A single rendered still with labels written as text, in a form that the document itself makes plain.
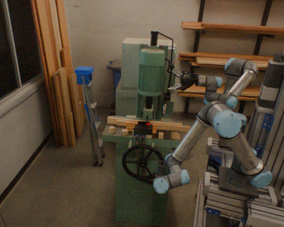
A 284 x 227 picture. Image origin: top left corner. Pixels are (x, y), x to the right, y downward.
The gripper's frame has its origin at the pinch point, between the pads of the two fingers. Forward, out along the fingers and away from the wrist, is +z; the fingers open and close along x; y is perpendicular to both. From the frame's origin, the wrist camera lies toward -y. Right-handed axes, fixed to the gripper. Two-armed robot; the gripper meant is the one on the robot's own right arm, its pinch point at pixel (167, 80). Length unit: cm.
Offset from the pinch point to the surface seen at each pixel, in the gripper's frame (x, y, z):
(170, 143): 34.8, -30.5, -6.5
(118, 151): 42, -39, 32
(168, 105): -0.7, -36.3, -3.5
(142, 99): 0.7, -27.7, 17.7
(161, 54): -12.0, 12.0, 6.2
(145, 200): 71, -75, 9
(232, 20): -216, -130, -102
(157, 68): -5.2, 5.1, 8.1
